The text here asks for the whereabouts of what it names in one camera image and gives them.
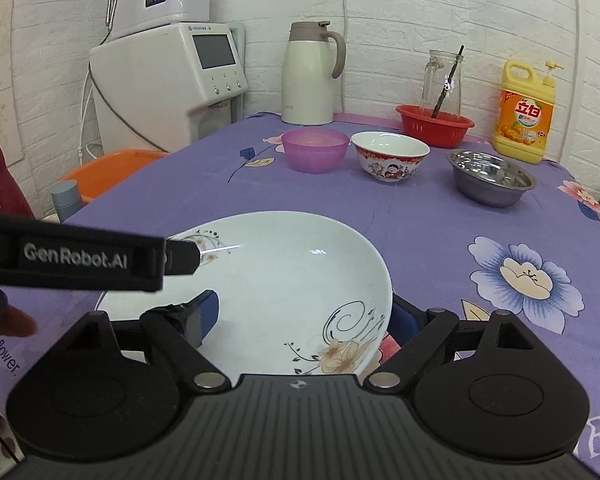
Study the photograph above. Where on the purple plastic bowl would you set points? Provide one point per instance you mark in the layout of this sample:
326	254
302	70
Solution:
312	152

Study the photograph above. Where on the clear glass pitcher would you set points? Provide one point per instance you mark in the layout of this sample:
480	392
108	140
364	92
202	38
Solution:
442	72

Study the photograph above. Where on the stainless steel bowl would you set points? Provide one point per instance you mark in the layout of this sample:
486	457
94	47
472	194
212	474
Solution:
490	180

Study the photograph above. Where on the yellow detergent bottle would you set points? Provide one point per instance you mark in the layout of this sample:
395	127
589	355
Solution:
522	120

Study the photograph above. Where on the person's left hand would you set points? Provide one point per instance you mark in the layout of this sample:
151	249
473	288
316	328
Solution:
15	322

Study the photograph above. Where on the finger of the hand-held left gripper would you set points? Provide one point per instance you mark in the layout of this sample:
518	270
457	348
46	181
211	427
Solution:
182	257

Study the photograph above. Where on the white thermal jug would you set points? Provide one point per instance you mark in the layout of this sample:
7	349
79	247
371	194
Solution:
307	75

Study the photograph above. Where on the dark stirring stick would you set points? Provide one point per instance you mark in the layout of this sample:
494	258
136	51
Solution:
449	85

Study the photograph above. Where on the white wall pipe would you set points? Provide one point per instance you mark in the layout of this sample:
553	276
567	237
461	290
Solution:
577	35

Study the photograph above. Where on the grey cylindrical bottle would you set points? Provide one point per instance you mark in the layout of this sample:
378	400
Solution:
64	200

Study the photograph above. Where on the red plastic chair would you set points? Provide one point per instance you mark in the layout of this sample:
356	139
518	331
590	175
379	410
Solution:
0	185

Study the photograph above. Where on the white red patterned bowl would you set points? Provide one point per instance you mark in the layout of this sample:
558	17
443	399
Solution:
390	157

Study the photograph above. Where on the white floral plate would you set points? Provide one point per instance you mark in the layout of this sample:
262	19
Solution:
290	280

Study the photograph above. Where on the red plastic basket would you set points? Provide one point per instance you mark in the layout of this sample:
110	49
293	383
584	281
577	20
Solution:
432	127

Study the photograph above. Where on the white water dispenser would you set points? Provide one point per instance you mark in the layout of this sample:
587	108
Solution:
150	90

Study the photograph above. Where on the orange plastic basin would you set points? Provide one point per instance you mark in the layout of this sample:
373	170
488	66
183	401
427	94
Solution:
105	170

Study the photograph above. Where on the purple floral tablecloth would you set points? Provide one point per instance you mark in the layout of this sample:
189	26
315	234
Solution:
430	225

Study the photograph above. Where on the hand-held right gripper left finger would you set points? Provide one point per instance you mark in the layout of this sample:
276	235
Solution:
209	311

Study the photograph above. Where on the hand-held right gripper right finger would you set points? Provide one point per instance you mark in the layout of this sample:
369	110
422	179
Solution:
404	321

